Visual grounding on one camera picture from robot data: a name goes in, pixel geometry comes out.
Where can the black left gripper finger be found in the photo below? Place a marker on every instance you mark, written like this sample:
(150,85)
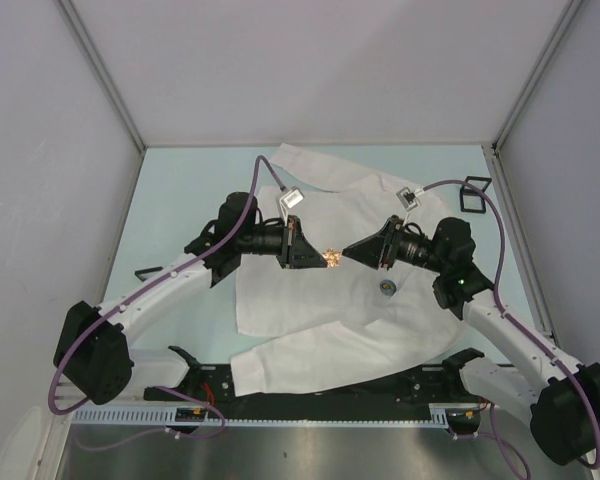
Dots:
(304,248)
(310,262)

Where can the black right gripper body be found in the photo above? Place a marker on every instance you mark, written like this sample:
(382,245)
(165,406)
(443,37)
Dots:
(391,249)

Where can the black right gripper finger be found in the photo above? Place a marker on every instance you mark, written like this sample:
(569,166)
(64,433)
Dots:
(368,259)
(369,247)

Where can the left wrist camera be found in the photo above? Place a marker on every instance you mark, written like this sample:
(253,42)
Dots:
(287,200)

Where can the black display box right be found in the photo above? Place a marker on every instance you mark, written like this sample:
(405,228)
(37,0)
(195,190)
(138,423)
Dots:
(471,194)

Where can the round blue pin badge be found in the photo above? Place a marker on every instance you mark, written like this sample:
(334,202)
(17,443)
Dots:
(388,287)

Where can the black display box left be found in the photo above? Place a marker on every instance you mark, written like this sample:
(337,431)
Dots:
(146,273)

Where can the aluminium frame rail right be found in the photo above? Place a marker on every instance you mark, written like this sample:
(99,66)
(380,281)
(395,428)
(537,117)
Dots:
(540,67)

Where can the aluminium frame rail left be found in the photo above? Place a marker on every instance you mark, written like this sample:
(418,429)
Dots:
(94,60)

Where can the white slotted cable duct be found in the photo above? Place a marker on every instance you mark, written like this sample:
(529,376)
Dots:
(186,416)

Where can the aluminium frame rail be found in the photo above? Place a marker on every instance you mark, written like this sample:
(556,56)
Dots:
(540,67)
(94,60)

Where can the white button-up shirt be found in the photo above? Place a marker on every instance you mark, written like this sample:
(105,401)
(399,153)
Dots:
(343,306)

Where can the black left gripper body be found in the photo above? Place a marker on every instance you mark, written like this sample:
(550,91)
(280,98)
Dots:
(289,233)

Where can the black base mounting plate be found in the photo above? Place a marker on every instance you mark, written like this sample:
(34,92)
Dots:
(277,367)

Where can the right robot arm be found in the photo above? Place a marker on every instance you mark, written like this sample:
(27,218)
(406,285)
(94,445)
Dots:
(555,395)

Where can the black display box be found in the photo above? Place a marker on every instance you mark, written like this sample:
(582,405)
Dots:
(146,273)
(471,194)

